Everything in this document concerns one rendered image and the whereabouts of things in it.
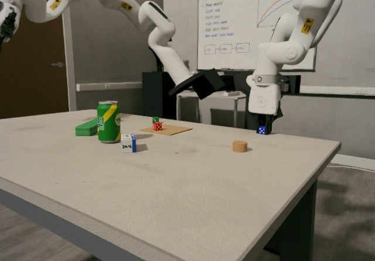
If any tan flat mat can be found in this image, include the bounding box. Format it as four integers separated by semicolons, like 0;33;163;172
140;124;192;135

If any red die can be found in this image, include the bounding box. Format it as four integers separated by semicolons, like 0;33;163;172
153;123;162;131

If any blue die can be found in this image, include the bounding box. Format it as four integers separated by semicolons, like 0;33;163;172
259;126;265;135

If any green rectangular box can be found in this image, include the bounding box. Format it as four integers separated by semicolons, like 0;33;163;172
75;118;98;136

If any green soda can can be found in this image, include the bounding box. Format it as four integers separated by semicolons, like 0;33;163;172
97;101;121;144

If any tan short cylinder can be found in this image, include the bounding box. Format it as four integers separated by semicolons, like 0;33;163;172
233;140;247;152

